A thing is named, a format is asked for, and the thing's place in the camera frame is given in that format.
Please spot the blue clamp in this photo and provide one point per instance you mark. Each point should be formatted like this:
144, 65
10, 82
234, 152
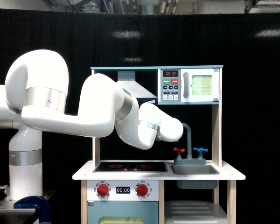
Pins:
37, 202

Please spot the blue faucet handle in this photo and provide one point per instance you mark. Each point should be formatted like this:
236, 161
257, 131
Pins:
200, 150

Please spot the grey range hood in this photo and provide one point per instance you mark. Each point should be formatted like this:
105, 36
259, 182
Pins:
127, 80

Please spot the teal oven door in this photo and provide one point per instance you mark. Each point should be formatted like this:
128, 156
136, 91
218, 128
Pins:
147, 210

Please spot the red oven knob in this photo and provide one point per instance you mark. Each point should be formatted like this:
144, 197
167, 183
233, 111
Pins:
142, 190
102, 190

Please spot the toy microwave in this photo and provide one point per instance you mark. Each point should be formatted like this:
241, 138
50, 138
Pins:
189, 85

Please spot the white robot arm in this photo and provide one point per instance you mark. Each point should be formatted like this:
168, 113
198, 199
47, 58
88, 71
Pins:
33, 99

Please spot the black toy stovetop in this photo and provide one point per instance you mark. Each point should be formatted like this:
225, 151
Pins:
130, 166

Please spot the grey toy faucet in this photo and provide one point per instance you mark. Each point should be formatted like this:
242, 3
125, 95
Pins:
189, 160

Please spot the grey toy sink basin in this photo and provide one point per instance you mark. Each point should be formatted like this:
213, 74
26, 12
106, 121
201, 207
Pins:
190, 170

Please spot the red faucet handle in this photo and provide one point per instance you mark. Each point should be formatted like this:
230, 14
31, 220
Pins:
179, 150

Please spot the wooden toy kitchen frame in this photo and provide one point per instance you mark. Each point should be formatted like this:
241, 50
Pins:
176, 206

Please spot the right red oven knob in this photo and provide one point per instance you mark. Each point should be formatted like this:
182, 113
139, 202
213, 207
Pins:
142, 190

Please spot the left red oven knob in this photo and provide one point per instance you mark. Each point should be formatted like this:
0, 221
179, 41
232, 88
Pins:
102, 190

